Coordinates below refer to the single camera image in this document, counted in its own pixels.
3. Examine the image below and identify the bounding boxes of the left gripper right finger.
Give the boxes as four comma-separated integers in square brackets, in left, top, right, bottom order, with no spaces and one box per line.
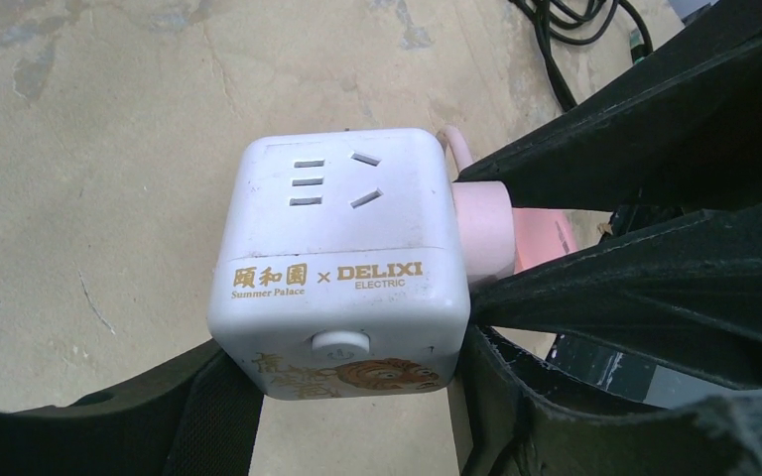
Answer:
[448,325,762,475]

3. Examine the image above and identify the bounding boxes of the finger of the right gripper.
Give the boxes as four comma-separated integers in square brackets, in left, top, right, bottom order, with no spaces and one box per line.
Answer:
[472,203,762,390]
[459,1,762,210]

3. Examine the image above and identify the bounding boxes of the white cube power socket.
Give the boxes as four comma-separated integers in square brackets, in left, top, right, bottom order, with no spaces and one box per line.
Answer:
[207,128,470,401]

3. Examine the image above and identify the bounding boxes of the pink power cord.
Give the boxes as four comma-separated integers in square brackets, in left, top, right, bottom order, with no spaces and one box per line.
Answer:
[435,124,518,285]

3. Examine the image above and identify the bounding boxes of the black cable bundle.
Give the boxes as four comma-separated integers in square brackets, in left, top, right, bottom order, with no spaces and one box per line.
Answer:
[509,0,655,113]

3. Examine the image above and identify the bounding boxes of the pink round power strip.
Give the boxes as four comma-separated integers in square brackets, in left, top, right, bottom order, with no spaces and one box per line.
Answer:
[512,208,578,274]

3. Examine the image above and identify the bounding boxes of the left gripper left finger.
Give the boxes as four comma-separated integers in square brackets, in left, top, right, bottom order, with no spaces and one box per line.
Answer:
[0,341,263,475]

